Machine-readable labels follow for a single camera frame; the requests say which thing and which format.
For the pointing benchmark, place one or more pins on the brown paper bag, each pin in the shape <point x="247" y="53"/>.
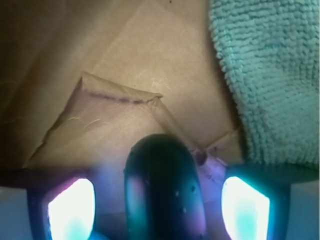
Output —
<point x="81" y="81"/>

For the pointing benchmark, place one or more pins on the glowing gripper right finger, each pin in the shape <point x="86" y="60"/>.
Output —
<point x="271" y="202"/>

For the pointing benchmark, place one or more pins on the teal microfiber cloth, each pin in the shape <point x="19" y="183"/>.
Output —
<point x="269" y="53"/>

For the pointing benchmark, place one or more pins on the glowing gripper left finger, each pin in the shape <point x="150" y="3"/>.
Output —
<point x="46" y="204"/>

